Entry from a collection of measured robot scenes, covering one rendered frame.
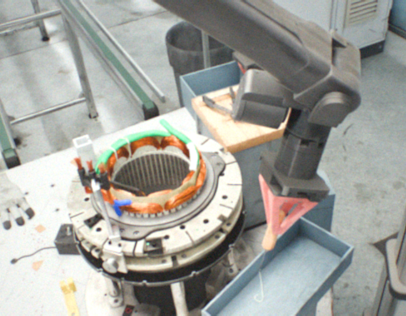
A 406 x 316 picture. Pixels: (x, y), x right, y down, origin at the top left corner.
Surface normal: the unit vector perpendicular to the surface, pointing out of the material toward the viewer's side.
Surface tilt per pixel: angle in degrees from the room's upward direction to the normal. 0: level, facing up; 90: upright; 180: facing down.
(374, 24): 91
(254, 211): 90
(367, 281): 0
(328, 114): 108
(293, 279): 0
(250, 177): 90
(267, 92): 22
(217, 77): 90
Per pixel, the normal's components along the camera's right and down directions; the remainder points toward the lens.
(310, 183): 0.21, -0.88
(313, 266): -0.07, -0.76
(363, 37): 0.44, 0.50
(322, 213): 0.13, 0.64
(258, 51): -0.21, 0.85
